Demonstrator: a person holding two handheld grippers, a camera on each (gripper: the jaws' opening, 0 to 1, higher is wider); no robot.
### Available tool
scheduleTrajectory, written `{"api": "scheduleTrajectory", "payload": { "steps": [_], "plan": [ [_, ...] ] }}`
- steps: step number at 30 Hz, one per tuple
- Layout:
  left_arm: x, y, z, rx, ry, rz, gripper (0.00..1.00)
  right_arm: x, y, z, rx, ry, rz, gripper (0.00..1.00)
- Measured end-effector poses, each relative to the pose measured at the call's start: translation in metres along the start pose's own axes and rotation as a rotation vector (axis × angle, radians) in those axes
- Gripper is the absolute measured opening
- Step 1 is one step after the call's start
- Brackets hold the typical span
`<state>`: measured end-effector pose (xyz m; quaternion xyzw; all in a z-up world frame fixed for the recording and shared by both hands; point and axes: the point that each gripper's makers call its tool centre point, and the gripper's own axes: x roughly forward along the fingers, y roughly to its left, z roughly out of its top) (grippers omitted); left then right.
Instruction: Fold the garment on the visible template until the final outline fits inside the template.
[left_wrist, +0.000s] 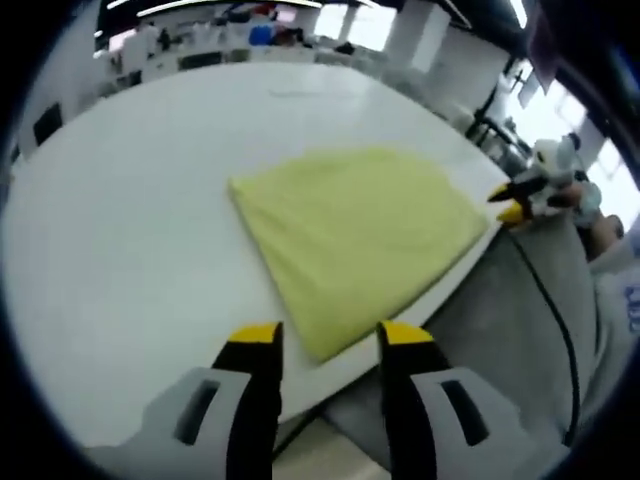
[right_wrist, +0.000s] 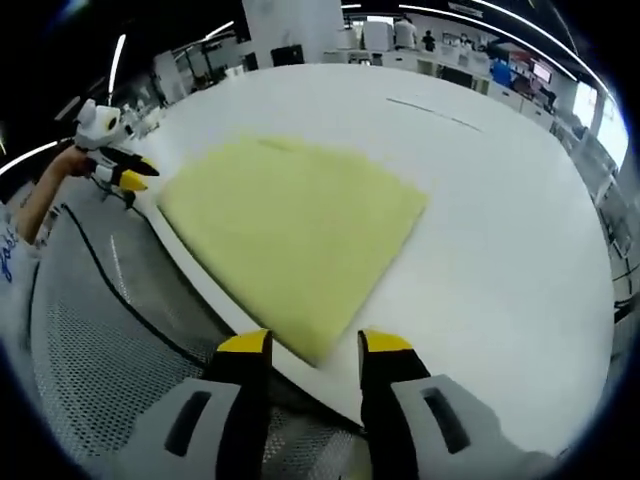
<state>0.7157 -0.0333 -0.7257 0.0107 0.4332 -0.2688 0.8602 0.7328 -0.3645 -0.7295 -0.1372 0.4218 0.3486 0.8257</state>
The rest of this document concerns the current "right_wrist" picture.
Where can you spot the yellow garment grey blue sleeves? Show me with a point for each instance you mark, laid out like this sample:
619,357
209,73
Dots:
290,235

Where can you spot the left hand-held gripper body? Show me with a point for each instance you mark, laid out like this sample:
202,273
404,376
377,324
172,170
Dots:
97,127

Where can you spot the black cabinet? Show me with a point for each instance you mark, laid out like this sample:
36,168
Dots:
287,55

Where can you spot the straight ceiling light strip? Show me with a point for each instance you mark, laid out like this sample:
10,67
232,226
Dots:
116,64

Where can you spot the person's left hand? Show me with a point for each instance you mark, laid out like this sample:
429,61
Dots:
72,162

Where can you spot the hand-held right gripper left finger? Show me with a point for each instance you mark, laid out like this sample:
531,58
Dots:
240,400

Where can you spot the person's white printed shirt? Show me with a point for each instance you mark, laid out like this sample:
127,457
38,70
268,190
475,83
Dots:
12,250

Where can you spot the blue container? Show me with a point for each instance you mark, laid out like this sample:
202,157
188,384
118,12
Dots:
502,72

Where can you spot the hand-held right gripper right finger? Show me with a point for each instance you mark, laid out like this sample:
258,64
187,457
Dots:
390,400

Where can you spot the white square pillar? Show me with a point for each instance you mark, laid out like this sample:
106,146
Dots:
295,30

